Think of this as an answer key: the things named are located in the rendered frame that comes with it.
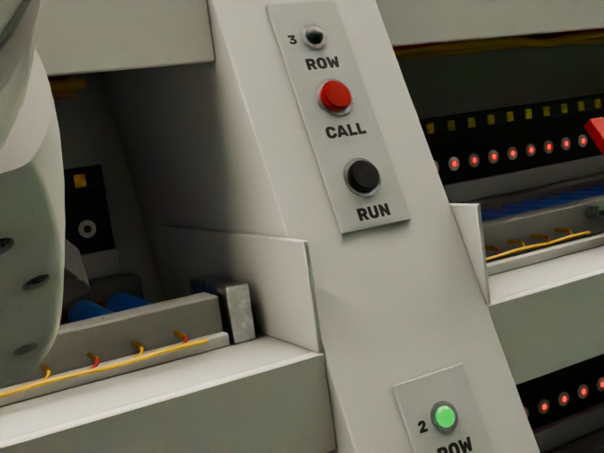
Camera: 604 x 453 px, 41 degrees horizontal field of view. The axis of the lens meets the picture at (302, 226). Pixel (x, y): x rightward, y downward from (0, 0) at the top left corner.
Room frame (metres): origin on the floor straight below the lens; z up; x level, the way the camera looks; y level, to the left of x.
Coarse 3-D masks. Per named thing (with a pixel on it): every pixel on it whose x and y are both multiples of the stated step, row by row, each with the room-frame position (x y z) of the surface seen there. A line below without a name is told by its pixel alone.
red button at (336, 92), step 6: (324, 84) 0.37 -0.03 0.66; (330, 84) 0.37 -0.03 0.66; (336, 84) 0.37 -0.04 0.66; (342, 84) 0.38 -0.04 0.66; (324, 90) 0.37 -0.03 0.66; (330, 90) 0.37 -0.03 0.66; (336, 90) 0.37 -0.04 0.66; (342, 90) 0.38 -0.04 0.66; (348, 90) 0.38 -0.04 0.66; (324, 96) 0.37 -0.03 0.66; (330, 96) 0.37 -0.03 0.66; (336, 96) 0.37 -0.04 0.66; (342, 96) 0.38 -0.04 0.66; (348, 96) 0.38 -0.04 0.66; (324, 102) 0.37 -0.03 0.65; (330, 102) 0.37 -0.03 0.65; (336, 102) 0.37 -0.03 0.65; (342, 102) 0.37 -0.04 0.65; (348, 102) 0.38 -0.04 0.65; (330, 108) 0.37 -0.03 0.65; (336, 108) 0.37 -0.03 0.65; (342, 108) 0.38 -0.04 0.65
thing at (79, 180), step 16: (64, 176) 0.46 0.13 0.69; (80, 176) 0.47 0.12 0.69; (96, 176) 0.47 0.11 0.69; (80, 192) 0.47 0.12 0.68; (96, 192) 0.48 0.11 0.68; (80, 208) 0.47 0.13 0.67; (96, 208) 0.48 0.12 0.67; (96, 224) 0.48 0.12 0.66; (80, 240) 0.48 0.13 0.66; (96, 240) 0.48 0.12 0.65; (112, 240) 0.49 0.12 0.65
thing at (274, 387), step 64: (192, 256) 0.46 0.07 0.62; (256, 256) 0.38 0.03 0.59; (256, 320) 0.40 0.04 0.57; (128, 384) 0.35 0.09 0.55; (192, 384) 0.34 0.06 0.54; (256, 384) 0.34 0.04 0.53; (320, 384) 0.36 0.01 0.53; (0, 448) 0.29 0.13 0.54; (64, 448) 0.30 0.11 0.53; (128, 448) 0.32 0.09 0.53; (192, 448) 0.33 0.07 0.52; (256, 448) 0.35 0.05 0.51; (320, 448) 0.37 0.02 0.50
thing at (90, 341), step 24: (120, 312) 0.38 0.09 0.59; (144, 312) 0.37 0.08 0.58; (168, 312) 0.37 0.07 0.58; (192, 312) 0.38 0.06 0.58; (216, 312) 0.39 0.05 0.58; (72, 336) 0.35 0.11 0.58; (96, 336) 0.36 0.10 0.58; (120, 336) 0.36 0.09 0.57; (144, 336) 0.37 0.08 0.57; (168, 336) 0.38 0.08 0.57; (192, 336) 0.38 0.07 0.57; (48, 360) 0.35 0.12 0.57; (72, 360) 0.35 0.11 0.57; (96, 360) 0.35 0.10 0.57
